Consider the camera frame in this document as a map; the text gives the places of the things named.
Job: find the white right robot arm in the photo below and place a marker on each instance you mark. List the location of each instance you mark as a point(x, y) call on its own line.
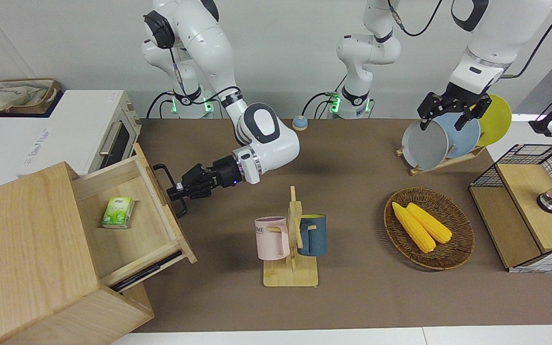
point(209, 48)

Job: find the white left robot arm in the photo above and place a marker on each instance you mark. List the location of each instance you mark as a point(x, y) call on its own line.
point(367, 48)

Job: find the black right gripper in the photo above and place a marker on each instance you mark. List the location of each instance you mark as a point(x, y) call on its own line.
point(209, 179)

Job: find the pink mug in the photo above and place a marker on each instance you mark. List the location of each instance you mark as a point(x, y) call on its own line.
point(269, 242)

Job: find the wooden mug tree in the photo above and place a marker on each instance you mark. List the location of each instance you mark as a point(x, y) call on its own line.
point(290, 275)

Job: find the dark blue mug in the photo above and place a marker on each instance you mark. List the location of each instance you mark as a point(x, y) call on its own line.
point(316, 237)

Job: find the yellow plate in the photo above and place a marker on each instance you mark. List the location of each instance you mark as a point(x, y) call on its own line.
point(496, 120)

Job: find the light wooden drawer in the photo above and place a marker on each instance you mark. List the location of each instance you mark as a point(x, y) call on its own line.
point(127, 249)

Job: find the green tissue pack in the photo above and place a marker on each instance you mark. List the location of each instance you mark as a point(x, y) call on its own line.
point(118, 213)

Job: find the yellow corn cob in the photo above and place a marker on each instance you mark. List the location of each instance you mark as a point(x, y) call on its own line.
point(431, 225)
point(415, 230)

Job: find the light wooden drawer cabinet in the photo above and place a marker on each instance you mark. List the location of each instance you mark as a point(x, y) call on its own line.
point(17, 239)

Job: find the light blue plate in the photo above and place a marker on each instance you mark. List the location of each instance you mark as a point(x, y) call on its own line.
point(463, 139)

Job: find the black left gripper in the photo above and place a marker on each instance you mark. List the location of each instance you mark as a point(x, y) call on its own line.
point(458, 98)

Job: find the small blue round knob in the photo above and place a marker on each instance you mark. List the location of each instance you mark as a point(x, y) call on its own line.
point(300, 124)

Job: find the brown wicker basket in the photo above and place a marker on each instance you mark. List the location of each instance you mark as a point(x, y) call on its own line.
point(448, 254)

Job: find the grey plate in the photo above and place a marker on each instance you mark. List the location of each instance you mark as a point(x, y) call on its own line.
point(424, 146)

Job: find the white toaster oven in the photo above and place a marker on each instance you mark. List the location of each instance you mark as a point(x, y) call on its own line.
point(79, 124)

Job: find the wooden plate rack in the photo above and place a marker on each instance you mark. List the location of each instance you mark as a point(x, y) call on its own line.
point(429, 168)

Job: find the beige cloth bag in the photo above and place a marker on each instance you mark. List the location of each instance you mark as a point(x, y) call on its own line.
point(12, 96)

